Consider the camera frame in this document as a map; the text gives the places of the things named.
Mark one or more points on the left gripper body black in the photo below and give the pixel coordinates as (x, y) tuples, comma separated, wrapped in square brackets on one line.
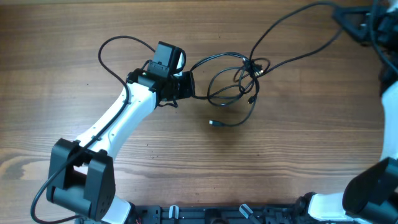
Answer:
[(183, 86)]

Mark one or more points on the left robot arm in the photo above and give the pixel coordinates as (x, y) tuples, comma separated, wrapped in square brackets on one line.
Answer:
[(154, 73)]

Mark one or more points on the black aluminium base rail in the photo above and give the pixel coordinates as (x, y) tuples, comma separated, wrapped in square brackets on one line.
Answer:
[(206, 215)]

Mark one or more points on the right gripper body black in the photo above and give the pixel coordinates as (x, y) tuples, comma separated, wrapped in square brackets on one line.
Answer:
[(386, 27)]

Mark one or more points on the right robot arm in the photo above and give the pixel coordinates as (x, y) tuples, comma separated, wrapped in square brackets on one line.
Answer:
[(371, 195)]

